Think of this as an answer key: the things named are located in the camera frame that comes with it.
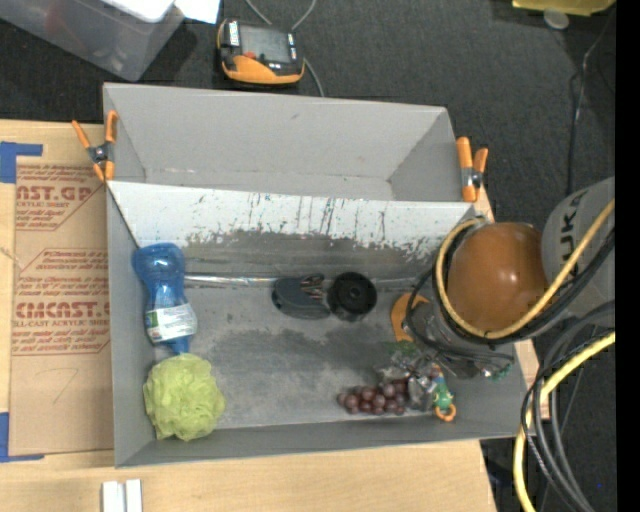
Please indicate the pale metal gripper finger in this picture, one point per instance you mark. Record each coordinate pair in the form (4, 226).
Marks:
(421, 395)
(397, 371)

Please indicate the green and orange toy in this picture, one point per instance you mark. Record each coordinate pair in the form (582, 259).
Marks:
(444, 397)

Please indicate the purple toy grapes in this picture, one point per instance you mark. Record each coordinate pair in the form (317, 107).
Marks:
(372, 400)

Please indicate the orange round object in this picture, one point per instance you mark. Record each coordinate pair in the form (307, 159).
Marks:
(398, 316)

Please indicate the grey metal bin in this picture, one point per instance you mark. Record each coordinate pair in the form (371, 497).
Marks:
(280, 360)

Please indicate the dark grey oval case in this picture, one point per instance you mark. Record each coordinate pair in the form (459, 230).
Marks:
(295, 302)

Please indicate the green mesh bath sponge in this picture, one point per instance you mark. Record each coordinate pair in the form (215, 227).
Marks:
(182, 397)

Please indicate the blue plastic bottle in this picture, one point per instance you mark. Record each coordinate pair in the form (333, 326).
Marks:
(167, 300)

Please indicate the brown cardboard board red print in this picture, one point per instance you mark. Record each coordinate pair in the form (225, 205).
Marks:
(55, 350)

